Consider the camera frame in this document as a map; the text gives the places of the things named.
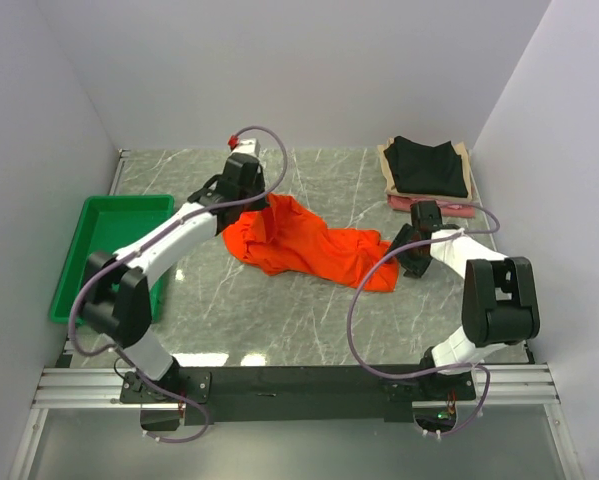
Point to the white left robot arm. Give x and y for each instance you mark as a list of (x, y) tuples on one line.
[(115, 297)]

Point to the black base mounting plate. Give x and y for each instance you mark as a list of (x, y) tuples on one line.
[(284, 393)]

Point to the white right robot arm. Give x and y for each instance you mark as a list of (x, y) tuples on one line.
[(499, 304)]

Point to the aluminium frame rail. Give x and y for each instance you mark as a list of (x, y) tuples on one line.
[(65, 388)]

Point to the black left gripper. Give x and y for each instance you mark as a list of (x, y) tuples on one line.
[(260, 180)]

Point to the black folded t-shirt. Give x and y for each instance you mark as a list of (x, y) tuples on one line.
[(426, 170)]

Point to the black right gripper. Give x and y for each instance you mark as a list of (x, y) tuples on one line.
[(414, 268)]

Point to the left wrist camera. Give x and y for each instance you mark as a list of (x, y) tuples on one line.
[(246, 146)]

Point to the green plastic tray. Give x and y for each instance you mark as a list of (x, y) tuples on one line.
[(106, 223)]

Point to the orange t-shirt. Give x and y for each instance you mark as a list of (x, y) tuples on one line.
[(286, 236)]

